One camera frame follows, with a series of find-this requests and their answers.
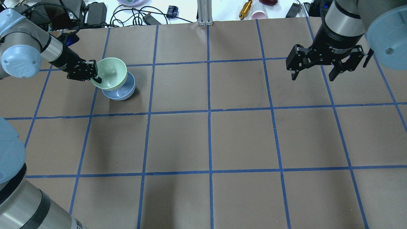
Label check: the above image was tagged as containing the purple bowl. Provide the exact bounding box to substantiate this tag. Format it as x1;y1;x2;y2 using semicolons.
117;0;144;6

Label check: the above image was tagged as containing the pink paper cup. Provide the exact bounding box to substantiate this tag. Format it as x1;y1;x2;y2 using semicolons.
250;9;268;19

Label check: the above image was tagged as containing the brass cylinder tool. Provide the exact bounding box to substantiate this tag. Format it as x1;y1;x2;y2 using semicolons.
238;0;252;20

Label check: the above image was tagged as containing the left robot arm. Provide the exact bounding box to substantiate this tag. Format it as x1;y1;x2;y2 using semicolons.
0;9;103;84

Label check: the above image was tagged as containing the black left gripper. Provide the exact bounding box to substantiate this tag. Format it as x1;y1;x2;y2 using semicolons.
56;48;103;84

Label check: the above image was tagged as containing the aluminium frame post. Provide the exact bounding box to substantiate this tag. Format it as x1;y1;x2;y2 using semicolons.
197;0;213;26

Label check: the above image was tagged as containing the small black device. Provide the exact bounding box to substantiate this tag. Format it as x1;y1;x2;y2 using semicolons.
166;5;179;19

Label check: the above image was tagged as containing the black power adapter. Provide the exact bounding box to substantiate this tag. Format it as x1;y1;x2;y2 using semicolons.
86;2;107;25

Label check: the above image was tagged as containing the blue bowl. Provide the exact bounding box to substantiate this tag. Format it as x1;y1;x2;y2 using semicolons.
102;72;136;101

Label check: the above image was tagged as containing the green bowl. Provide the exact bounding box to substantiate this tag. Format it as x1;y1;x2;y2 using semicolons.
90;57;128;90

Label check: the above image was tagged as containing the black cable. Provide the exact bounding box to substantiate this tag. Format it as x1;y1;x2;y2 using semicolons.
110;5;194;27

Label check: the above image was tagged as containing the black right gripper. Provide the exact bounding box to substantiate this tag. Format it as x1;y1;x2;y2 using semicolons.
286;22;364;82

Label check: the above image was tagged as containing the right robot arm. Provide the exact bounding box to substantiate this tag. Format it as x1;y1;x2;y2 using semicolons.
286;0;407;81

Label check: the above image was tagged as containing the black box right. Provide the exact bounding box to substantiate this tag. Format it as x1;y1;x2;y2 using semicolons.
286;3;301;18

